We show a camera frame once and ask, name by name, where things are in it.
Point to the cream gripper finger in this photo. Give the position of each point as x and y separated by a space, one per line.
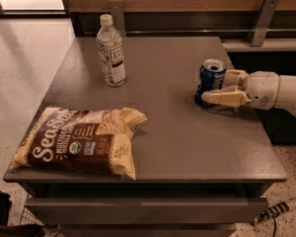
229 96
234 77

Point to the blue pepsi can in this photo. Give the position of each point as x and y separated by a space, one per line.
211 75

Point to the striped cable wrap on floor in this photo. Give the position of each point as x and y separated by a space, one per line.
275 210

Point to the clear plastic water bottle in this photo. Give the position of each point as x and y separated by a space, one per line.
110 49

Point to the left metal bracket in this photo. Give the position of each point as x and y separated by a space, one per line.
117 12

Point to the sea salt chips bag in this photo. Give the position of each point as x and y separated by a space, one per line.
81 141

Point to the wire basket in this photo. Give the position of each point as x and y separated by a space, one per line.
28 217

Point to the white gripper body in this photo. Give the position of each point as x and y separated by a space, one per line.
262 89

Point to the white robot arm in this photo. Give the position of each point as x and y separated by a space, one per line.
286 97

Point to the black bag on floor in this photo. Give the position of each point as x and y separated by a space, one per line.
6 230

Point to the metal bracket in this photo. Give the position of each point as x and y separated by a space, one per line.
266 13
117 12

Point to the right metal bracket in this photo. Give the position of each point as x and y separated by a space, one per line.
266 13

